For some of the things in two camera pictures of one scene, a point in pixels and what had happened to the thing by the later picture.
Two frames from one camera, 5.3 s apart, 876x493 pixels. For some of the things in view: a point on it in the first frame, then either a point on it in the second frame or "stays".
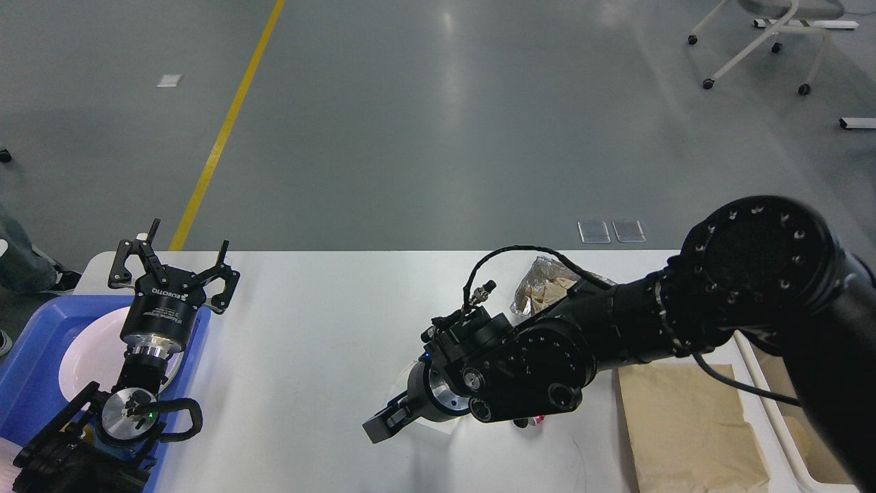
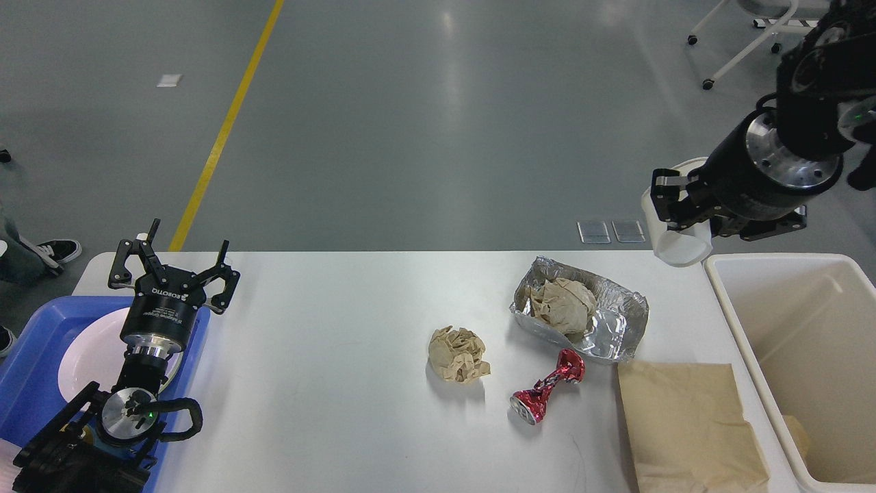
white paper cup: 423,428 -> 674,246
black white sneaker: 64,283 -> 53,253
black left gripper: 163,311 stays
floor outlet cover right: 628,231 stays
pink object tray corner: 9,450 stays
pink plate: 94,355 stays
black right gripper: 432,394 -> 750,175
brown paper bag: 686,433 stays
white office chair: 788,10 stays
